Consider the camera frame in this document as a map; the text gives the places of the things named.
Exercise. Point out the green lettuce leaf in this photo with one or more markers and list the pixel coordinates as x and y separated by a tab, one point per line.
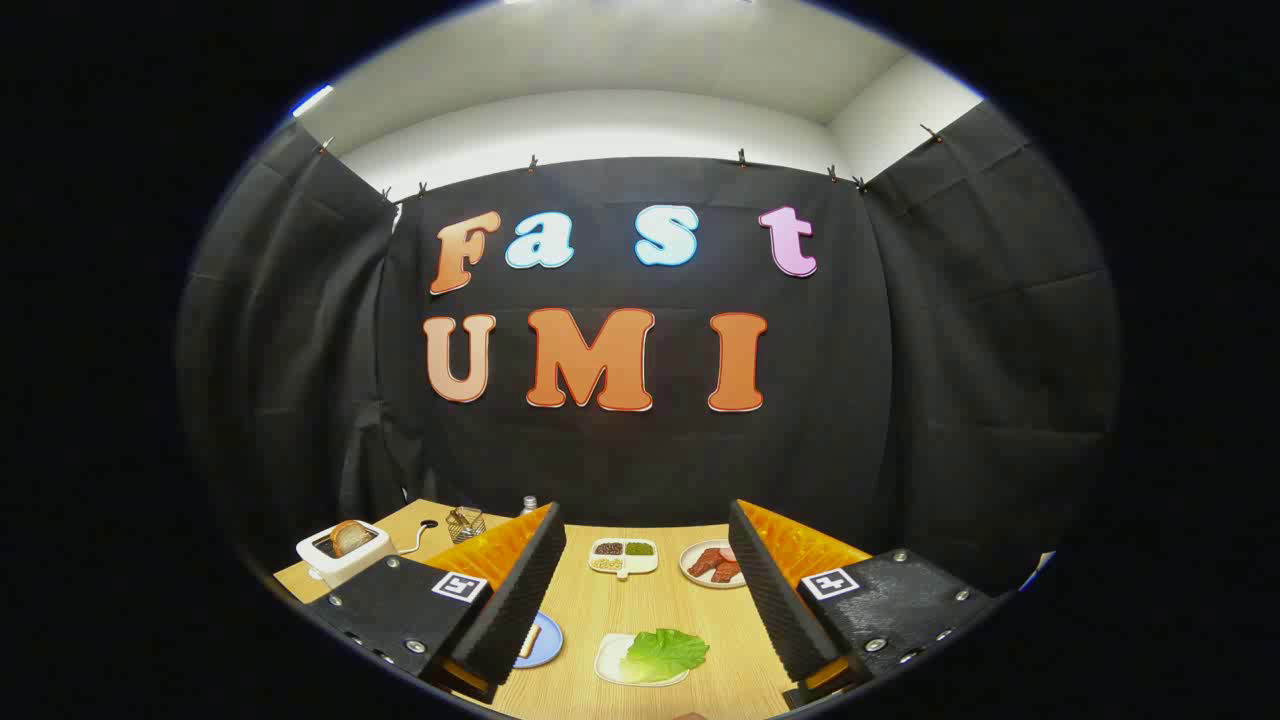
665	652

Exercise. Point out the row of small backdrop clips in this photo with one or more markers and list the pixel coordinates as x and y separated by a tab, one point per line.
741	157

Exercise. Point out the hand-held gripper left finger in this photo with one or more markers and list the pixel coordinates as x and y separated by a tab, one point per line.
520	590

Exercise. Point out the white divided dish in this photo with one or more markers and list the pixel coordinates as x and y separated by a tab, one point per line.
624	566

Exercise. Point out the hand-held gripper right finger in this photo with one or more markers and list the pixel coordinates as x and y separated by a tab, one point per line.
775	600

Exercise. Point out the white toaster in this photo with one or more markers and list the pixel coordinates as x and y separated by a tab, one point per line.
345	566

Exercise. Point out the white square plate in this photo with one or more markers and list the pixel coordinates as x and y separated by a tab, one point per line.
608	658

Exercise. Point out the white oval plate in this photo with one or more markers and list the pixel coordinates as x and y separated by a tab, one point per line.
690	573

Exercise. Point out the toasted bread slice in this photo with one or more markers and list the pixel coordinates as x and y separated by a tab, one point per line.
350	537

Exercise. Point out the white bread slice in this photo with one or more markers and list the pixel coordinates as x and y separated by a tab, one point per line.
529	641

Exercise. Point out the brown meat piece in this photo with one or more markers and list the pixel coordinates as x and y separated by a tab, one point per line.
704	561
728	572

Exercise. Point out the blue round plate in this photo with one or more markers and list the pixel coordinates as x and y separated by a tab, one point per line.
548	645

